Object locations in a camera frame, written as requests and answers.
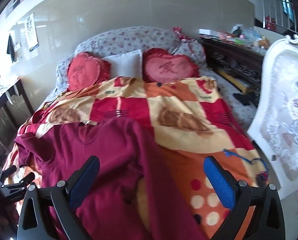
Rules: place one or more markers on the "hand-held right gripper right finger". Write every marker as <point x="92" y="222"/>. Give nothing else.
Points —
<point x="220" y="182"/>

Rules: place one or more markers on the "pile of assorted bags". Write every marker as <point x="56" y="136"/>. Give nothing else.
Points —
<point x="249" y="36"/>

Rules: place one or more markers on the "red heart-shaped pillow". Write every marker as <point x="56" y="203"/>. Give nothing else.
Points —
<point x="85" y="71"/>
<point x="167" y="66"/>

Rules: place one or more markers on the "dark hanging cloth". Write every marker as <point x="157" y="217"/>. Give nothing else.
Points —
<point x="11" y="48"/>

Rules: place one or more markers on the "orange and red printed blanket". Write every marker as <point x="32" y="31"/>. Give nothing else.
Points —
<point x="189" y="110"/>

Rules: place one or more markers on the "wall calendar poster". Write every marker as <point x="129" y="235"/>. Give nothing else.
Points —
<point x="31" y="32"/>

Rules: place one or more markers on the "dark wooden side table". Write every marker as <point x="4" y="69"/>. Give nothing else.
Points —
<point x="3" y="97"/>

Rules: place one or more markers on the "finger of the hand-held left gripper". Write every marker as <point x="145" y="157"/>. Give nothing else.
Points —
<point x="7" y="172"/>
<point x="23" y="180"/>

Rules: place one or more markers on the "maroon long-sleeved shirt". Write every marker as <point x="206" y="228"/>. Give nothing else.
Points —
<point x="101" y="142"/>

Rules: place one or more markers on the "dark carved wooden cabinet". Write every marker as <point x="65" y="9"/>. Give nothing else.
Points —
<point x="229" y="60"/>

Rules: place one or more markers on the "metal stair railing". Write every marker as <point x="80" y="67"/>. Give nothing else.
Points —
<point x="276" y="7"/>

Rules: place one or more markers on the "black flat object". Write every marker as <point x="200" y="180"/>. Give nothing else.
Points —
<point x="241" y="100"/>

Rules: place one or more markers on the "red patterned cloth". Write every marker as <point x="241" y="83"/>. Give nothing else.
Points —
<point x="181" y="33"/>

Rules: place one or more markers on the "floral bed sheet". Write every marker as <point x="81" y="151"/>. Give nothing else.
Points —
<point x="229" y="87"/>

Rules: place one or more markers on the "white pillow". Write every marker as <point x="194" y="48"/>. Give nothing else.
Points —
<point x="125" y="63"/>

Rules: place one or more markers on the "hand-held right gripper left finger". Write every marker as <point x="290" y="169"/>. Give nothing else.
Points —
<point x="85" y="182"/>

